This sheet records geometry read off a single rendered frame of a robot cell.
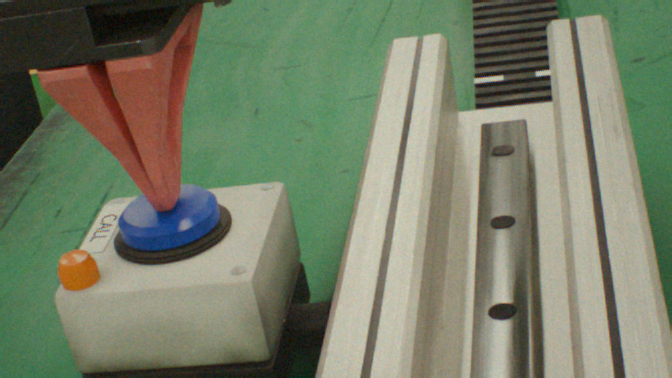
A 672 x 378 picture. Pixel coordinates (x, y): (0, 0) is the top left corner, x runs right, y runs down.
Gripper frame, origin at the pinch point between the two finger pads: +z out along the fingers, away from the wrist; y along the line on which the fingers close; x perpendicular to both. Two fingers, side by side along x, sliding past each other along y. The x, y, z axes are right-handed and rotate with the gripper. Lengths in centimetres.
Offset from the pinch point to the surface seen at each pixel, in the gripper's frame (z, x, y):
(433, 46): -0.3, 10.6, 10.0
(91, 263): 1.5, -3.0, -2.5
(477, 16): 5.2, 29.2, 10.9
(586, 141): -0.1, -0.5, 16.2
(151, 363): 5.6, -3.9, -1.0
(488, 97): 6.9, 20.8, 11.5
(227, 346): 5.1, -3.9, 2.2
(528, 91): 7.1, 21.4, 13.6
